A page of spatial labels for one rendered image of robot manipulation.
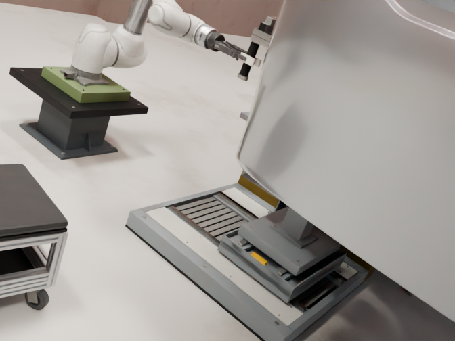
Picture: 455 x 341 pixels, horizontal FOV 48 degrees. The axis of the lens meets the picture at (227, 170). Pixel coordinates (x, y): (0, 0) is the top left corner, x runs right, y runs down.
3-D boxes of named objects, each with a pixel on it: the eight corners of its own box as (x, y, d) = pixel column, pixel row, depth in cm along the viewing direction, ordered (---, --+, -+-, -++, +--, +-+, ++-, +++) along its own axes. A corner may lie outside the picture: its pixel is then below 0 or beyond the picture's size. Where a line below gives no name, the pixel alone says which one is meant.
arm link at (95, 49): (64, 59, 255) (74, 17, 246) (95, 62, 268) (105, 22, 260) (81, 73, 246) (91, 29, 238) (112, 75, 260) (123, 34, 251)
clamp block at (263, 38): (267, 49, 189) (273, 35, 187) (249, 39, 193) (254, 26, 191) (274, 49, 193) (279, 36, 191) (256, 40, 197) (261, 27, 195)
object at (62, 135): (0, 121, 263) (10, 66, 252) (78, 116, 304) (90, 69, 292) (57, 168, 241) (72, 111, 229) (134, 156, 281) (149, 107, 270)
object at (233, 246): (285, 305, 193) (295, 285, 189) (216, 251, 209) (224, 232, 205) (339, 268, 233) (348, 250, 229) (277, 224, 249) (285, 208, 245)
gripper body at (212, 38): (215, 49, 211) (231, 58, 207) (202, 48, 204) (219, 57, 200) (221, 32, 208) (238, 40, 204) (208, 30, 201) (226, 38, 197)
